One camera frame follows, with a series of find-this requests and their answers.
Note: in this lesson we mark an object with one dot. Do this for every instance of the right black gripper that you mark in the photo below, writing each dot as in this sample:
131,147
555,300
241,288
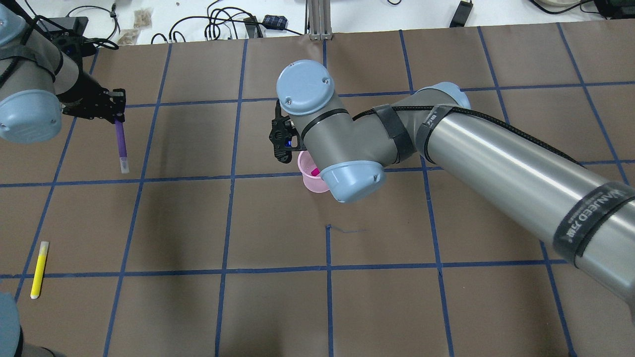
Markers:
279,130

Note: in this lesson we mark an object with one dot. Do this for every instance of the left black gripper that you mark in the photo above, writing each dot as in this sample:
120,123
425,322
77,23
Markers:
78,93

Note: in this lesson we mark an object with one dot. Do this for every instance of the aluminium frame post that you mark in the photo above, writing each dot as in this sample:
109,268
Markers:
318,20

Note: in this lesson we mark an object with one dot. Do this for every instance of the black power adapter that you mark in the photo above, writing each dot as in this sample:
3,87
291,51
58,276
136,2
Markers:
274,22

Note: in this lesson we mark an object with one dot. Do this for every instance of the snack bag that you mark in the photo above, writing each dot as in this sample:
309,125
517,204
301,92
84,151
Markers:
128,37
142,18

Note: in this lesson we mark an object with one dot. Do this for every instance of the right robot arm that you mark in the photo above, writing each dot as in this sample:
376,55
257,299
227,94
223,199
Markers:
586,218

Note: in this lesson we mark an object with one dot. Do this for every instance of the pink mesh cup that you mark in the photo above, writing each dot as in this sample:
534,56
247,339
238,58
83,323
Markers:
310,173

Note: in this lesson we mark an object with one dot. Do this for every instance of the yellow pen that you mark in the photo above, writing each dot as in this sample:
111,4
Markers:
39,273

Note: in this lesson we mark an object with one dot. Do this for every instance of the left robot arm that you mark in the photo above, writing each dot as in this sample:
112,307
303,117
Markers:
40,84

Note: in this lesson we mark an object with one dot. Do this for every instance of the purple pen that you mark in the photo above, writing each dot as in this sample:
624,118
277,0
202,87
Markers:
122,147

